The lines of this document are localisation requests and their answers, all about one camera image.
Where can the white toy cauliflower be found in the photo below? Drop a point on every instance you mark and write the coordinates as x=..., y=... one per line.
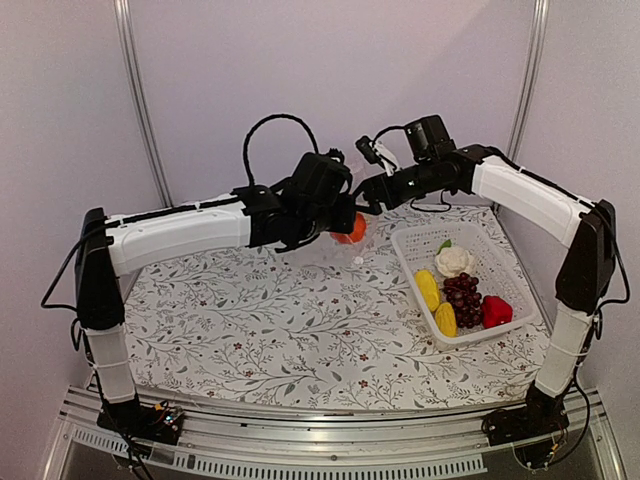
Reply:
x=452, y=260

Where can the floral patterned table mat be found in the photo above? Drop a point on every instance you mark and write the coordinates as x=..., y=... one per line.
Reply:
x=299, y=330

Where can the left aluminium frame post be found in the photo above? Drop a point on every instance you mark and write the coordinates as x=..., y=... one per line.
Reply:
x=133, y=71

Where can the aluminium front rail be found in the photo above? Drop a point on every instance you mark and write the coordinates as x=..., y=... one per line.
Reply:
x=232, y=440

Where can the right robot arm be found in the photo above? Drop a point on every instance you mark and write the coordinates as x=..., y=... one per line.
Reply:
x=586, y=229

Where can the right aluminium frame post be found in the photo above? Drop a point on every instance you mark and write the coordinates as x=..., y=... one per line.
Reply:
x=532, y=66

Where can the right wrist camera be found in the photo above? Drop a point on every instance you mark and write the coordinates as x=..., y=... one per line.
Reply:
x=376, y=153

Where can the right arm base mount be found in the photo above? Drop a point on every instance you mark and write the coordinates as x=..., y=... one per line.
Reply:
x=541, y=414

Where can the aluminium frame post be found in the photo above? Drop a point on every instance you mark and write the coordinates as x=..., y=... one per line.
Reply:
x=532, y=66
x=133, y=71

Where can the red toy bell pepper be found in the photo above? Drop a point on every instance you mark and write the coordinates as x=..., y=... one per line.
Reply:
x=495, y=312

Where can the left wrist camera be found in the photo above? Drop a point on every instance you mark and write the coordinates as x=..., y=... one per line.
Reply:
x=336, y=154

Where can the orange toy pumpkin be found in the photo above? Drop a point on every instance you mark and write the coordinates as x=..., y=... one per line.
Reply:
x=357, y=234

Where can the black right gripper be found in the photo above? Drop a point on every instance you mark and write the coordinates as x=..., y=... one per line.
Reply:
x=370, y=191

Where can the white plastic basket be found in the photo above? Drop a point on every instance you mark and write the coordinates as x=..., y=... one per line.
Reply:
x=416, y=248

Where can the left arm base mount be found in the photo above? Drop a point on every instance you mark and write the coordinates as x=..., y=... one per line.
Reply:
x=160, y=423

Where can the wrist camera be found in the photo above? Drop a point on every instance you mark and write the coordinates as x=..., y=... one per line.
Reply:
x=376, y=153
x=336, y=154

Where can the purple toy grapes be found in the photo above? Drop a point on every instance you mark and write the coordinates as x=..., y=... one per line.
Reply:
x=462, y=292

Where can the clear zip top bag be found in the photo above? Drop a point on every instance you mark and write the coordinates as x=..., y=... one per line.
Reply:
x=349, y=249

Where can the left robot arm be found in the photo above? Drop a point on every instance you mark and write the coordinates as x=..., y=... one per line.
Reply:
x=314, y=199

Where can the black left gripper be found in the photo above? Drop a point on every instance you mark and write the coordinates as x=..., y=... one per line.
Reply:
x=346, y=223

